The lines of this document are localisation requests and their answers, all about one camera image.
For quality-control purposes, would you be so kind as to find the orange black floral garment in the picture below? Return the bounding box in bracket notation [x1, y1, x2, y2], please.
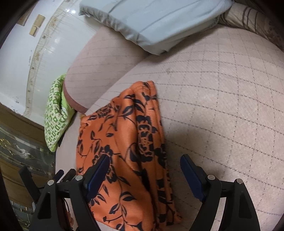
[76, 81, 181, 230]

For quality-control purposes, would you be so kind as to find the person left hand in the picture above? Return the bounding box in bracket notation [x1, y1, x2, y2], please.
[67, 212, 74, 229]

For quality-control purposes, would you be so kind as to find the wooden glass wardrobe door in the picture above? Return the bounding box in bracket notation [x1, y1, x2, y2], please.
[1, 105, 55, 230]

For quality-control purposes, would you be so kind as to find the green checkered pillow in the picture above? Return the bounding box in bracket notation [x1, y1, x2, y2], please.
[44, 74, 75, 153]

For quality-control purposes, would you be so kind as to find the pink quilted mattress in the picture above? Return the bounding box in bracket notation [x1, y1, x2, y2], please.
[55, 24, 284, 231]

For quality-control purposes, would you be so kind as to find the pink bolster cushion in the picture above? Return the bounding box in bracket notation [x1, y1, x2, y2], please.
[63, 26, 149, 114]

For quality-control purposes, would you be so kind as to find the striped beige cushion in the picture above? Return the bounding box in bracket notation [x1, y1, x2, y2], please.
[219, 1, 283, 50]

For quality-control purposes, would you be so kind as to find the light blue pillow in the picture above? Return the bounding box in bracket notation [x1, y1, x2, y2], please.
[79, 0, 233, 55]

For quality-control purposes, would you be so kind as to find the gold wall switch left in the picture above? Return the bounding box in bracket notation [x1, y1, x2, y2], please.
[29, 26, 38, 37]

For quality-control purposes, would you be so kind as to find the gold wall switch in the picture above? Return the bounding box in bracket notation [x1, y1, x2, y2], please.
[33, 14, 45, 27]
[29, 26, 38, 37]

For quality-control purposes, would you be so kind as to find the gold wall switch right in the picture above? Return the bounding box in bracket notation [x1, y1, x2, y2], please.
[33, 14, 45, 27]

